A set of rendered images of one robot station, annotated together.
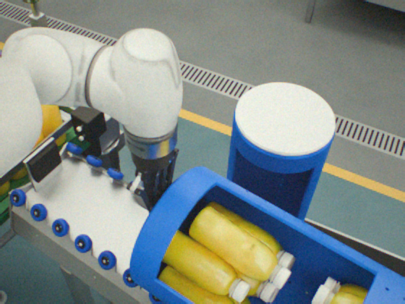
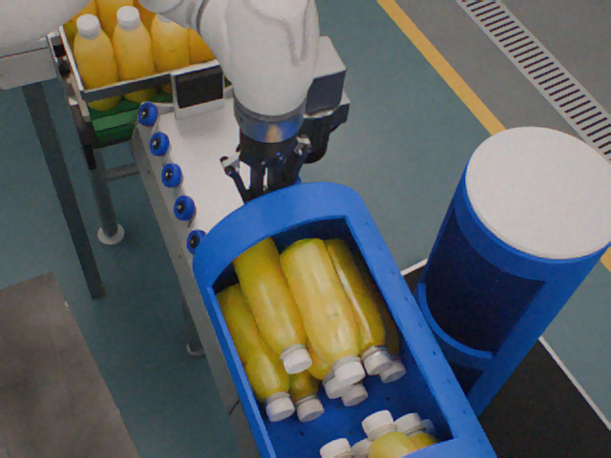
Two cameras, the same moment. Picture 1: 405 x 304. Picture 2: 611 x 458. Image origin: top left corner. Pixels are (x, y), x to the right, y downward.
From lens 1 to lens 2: 0.33 m
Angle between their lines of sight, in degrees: 19
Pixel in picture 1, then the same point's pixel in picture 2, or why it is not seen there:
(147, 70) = (256, 24)
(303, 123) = (563, 212)
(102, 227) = (221, 203)
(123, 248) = not seen: hidden behind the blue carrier
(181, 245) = (263, 266)
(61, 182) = (211, 122)
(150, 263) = (210, 264)
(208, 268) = (273, 310)
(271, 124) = (515, 190)
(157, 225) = (239, 224)
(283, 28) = not seen: outside the picture
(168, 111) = (274, 87)
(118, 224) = not seen: hidden behind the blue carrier
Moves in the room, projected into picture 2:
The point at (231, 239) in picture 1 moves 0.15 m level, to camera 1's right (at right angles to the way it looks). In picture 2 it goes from (315, 291) to (409, 353)
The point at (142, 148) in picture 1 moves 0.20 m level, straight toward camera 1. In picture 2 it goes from (242, 118) to (157, 243)
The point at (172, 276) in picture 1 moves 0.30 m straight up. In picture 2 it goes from (237, 297) to (237, 178)
